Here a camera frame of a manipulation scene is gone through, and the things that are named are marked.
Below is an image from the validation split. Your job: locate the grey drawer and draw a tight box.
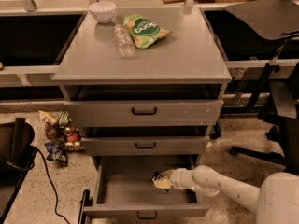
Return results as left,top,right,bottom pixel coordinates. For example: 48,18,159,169
83,155,208,220
65,100,223,127
82,136,209,156

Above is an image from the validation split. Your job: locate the dark blue rxbar wrapper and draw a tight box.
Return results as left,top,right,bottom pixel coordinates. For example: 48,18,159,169
151,172,161,188

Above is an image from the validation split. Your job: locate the white ceramic bowl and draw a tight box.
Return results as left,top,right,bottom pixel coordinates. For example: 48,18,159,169
89,2,116,23

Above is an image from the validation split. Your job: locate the wooden stick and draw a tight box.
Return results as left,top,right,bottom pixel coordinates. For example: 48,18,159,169
163,0,185,4

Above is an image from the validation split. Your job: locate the green snack bag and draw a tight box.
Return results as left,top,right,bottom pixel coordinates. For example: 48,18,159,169
122,14,171,49

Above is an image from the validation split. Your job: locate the clear plastic bottle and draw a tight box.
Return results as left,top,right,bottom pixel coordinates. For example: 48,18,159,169
113,24,135,58

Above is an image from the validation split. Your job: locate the black office chair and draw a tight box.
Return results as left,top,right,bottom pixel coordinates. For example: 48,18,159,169
223,0,299,175

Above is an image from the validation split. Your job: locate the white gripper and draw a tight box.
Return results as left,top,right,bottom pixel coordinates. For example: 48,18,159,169
153,168,189,190

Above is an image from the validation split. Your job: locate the black caster wheel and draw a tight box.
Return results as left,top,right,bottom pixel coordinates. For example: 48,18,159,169
210,123,221,140

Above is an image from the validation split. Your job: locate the grey middle drawer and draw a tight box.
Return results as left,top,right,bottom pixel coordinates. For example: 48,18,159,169
82,136,209,156

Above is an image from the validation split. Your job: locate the grey drawer cabinet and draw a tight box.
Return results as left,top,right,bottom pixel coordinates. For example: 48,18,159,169
51,7,233,224

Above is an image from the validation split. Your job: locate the pile of snack packages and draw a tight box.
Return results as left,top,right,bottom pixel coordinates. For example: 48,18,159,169
38,110,84,165

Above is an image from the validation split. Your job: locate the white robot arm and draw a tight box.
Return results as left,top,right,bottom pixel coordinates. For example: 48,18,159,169
152,165,299,224

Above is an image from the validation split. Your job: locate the black cable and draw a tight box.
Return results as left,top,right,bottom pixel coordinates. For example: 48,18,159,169
0,147,71,224

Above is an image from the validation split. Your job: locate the grey bottom drawer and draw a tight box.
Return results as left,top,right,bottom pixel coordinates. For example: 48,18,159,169
83,155,208,220

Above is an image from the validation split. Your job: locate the grey top drawer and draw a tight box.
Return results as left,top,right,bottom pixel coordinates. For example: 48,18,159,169
65,100,223,127

